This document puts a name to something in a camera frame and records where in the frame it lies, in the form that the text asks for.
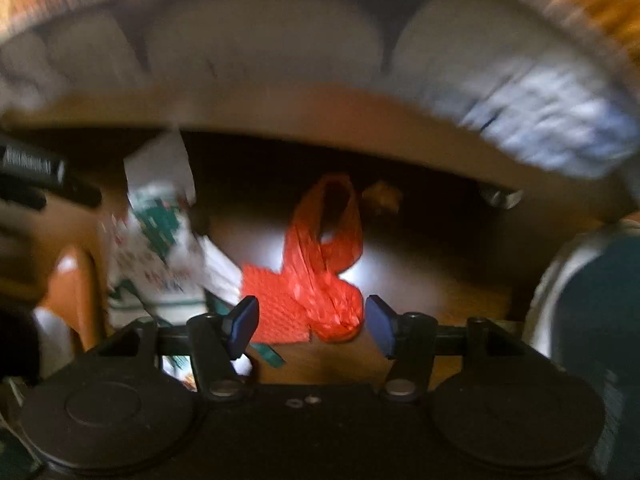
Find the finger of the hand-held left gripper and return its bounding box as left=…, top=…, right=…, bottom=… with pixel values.
left=46, top=172, right=104, bottom=210

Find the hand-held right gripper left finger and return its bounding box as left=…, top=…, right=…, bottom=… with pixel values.
left=96, top=296, right=260, bottom=403

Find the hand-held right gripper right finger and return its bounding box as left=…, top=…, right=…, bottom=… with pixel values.
left=364, top=294, right=532, bottom=404

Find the red foam mesh net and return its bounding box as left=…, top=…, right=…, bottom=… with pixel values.
left=239, top=264, right=313, bottom=346

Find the green plastic strip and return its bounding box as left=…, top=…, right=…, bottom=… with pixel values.
left=252, top=342, right=287, bottom=368

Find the small white paper piece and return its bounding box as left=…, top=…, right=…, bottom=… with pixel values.
left=199, top=236, right=243, bottom=307

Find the white paper sheet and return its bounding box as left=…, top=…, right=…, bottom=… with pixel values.
left=123, top=131, right=197, bottom=207

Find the white packet with green print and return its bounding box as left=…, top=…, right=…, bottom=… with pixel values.
left=106, top=184, right=208, bottom=328

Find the metal sofa foot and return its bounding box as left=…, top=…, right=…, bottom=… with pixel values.
left=477, top=185, right=524, bottom=210

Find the grey cushioned sofa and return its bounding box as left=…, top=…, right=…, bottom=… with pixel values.
left=0, top=0, right=640, bottom=233

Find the blue white patterned cloth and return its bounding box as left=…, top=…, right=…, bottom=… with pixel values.
left=457, top=67, right=633, bottom=181

